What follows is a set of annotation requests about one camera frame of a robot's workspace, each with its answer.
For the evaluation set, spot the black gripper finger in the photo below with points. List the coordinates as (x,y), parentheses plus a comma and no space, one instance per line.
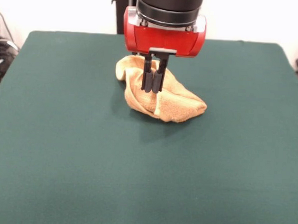
(157,81)
(147,79)

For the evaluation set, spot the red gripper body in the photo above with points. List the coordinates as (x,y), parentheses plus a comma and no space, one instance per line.
(165,40)

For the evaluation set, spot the tan terry towel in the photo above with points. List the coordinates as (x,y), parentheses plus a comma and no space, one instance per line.
(179,101)

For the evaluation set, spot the dark green table cloth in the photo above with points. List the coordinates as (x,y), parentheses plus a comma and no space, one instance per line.
(62,150)

